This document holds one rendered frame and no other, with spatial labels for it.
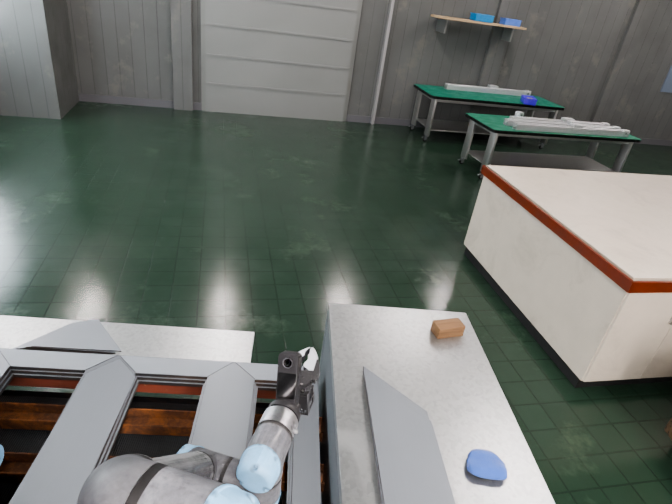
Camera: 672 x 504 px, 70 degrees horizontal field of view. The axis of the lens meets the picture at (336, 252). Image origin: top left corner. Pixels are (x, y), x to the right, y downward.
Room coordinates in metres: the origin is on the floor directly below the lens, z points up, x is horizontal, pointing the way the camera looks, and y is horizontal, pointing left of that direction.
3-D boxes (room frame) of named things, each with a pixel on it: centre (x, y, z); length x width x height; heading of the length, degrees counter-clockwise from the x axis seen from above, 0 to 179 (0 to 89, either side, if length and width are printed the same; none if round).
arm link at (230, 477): (0.60, 0.09, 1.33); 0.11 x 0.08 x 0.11; 80
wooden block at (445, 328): (1.57, -0.49, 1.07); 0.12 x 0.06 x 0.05; 113
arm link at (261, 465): (0.59, 0.08, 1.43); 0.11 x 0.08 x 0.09; 170
